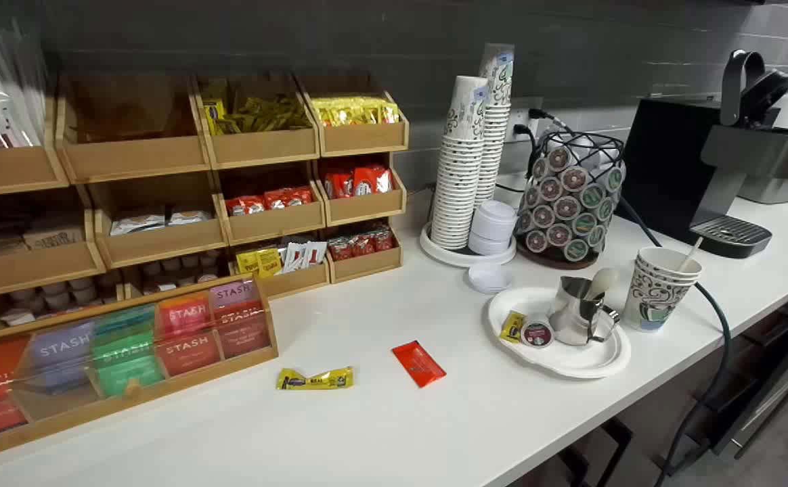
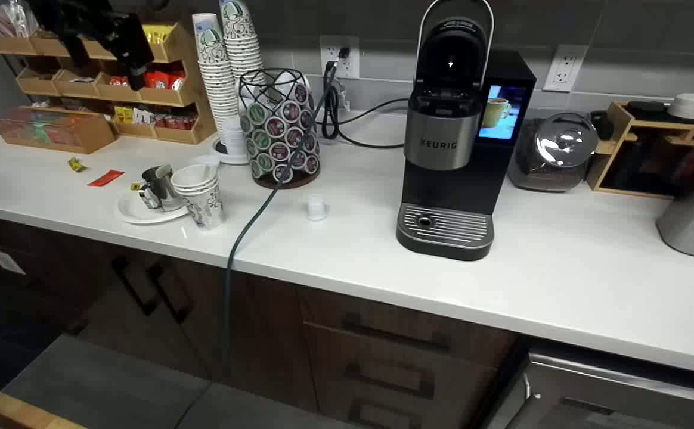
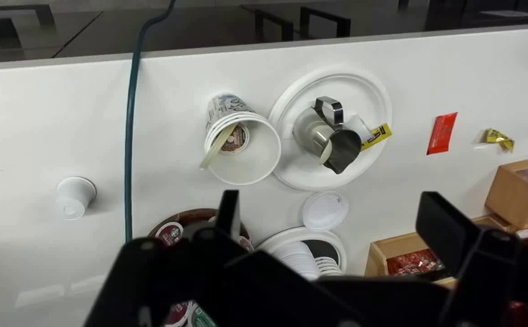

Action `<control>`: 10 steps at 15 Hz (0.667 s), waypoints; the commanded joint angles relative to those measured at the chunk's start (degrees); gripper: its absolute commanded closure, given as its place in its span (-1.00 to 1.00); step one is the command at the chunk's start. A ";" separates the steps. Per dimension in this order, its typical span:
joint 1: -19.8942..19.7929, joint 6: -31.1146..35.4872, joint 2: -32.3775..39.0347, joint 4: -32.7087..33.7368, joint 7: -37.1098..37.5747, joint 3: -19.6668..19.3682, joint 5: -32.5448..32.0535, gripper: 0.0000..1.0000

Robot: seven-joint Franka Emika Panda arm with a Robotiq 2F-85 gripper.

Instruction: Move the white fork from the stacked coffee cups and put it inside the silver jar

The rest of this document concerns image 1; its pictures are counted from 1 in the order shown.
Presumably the tall stack of paper cups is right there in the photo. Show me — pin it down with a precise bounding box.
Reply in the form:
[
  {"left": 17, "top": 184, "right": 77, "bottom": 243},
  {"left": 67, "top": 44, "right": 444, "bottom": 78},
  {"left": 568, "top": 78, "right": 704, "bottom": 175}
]
[{"left": 476, "top": 44, "right": 515, "bottom": 201}]

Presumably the yellow sweetener packet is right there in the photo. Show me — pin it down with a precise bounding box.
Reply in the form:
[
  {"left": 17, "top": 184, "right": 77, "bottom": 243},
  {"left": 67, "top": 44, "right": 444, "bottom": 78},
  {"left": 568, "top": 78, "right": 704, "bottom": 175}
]
[{"left": 277, "top": 368, "right": 354, "bottom": 389}]

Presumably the silver milk jug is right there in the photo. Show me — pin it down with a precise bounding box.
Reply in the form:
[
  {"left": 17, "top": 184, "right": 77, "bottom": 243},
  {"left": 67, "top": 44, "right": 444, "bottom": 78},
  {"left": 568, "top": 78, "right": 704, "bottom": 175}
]
[{"left": 551, "top": 275, "right": 618, "bottom": 345}]

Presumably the dark green cable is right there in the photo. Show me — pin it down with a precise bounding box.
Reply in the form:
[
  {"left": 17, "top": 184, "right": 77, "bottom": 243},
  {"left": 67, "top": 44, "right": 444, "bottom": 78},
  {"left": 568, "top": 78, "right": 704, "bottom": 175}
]
[{"left": 616, "top": 191, "right": 735, "bottom": 487}]

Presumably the yellow packet on plate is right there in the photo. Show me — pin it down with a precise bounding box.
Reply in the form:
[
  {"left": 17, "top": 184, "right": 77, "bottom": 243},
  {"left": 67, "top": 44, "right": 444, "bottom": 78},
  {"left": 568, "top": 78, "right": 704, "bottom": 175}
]
[{"left": 499, "top": 310, "right": 525, "bottom": 343}]

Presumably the wooden tea bag box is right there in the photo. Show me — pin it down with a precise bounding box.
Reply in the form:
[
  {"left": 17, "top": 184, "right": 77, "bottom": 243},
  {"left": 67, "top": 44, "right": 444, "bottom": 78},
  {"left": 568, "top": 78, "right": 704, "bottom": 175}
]
[{"left": 0, "top": 278, "right": 280, "bottom": 451}]

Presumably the white paper plate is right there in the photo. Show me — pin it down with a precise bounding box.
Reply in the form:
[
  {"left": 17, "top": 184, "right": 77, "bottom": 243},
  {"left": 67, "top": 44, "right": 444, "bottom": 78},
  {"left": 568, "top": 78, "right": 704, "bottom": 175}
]
[{"left": 486, "top": 287, "right": 633, "bottom": 381}]

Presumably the short stack of paper cups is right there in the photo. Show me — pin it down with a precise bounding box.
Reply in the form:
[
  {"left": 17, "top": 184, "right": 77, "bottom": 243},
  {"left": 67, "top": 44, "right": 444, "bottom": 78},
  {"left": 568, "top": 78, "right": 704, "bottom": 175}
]
[{"left": 430, "top": 76, "right": 488, "bottom": 249}]

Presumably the red sauce packet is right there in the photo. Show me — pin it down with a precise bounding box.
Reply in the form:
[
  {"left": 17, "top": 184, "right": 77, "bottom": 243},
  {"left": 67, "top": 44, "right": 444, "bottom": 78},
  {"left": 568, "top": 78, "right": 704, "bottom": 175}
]
[{"left": 392, "top": 340, "right": 446, "bottom": 386}]

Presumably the coffee pod on plate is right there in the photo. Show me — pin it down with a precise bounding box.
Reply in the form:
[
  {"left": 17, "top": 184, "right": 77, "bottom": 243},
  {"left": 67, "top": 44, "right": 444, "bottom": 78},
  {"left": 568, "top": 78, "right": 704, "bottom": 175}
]
[{"left": 522, "top": 322, "right": 552, "bottom": 345}]

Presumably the wooden tiered condiment organizer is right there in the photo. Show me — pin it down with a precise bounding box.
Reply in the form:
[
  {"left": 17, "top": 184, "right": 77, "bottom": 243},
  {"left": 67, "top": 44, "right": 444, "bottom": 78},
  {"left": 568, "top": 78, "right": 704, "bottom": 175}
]
[{"left": 0, "top": 72, "right": 409, "bottom": 297}]

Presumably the clear straw holder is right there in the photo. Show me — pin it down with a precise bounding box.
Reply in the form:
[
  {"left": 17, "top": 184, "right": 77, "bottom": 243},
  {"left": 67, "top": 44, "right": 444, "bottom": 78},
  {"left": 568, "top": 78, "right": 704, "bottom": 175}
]
[{"left": 0, "top": 26, "right": 48, "bottom": 148}]

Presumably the round white cup tray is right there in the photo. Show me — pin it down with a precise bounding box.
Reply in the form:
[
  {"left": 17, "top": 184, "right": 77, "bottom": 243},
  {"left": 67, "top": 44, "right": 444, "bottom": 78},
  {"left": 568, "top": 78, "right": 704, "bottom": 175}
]
[{"left": 418, "top": 224, "right": 518, "bottom": 268}]

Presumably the black Keurig coffee machine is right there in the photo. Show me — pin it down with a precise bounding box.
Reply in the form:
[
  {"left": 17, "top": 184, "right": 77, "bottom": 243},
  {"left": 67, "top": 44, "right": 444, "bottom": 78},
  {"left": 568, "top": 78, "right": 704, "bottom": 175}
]
[{"left": 618, "top": 49, "right": 788, "bottom": 260}]

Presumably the stack of white cup lids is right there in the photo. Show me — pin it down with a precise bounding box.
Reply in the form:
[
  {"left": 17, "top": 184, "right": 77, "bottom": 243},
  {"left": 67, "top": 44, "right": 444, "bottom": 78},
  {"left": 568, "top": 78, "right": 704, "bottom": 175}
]
[{"left": 468, "top": 201, "right": 518, "bottom": 255}]

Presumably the wire coffee pod carousel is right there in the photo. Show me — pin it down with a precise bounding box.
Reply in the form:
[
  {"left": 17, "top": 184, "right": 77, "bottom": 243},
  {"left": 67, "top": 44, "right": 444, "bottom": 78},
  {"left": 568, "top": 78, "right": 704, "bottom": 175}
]
[{"left": 515, "top": 129, "right": 625, "bottom": 268}]

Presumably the patterned paper coffee cup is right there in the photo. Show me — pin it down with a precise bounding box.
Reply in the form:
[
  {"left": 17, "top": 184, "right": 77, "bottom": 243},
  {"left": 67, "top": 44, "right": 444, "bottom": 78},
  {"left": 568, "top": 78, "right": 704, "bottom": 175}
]
[{"left": 624, "top": 249, "right": 701, "bottom": 331}]

